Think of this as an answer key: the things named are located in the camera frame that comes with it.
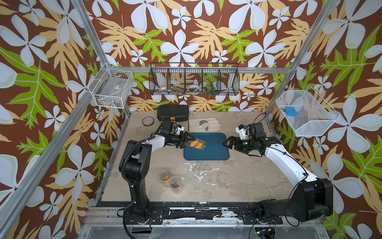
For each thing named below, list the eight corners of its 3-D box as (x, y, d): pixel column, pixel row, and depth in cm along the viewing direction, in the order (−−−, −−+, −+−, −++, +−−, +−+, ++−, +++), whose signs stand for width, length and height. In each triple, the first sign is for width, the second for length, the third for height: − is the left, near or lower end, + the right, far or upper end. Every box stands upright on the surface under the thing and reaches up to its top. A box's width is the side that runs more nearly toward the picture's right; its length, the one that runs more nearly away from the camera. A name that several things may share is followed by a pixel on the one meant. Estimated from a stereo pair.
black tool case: (157, 123, 116) (155, 117, 111) (159, 110, 126) (158, 104, 120) (189, 123, 116) (189, 117, 111) (189, 110, 126) (189, 104, 120)
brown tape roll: (141, 126, 115) (140, 124, 114) (143, 118, 121) (143, 116, 119) (153, 126, 115) (152, 124, 114) (154, 118, 121) (154, 116, 119)
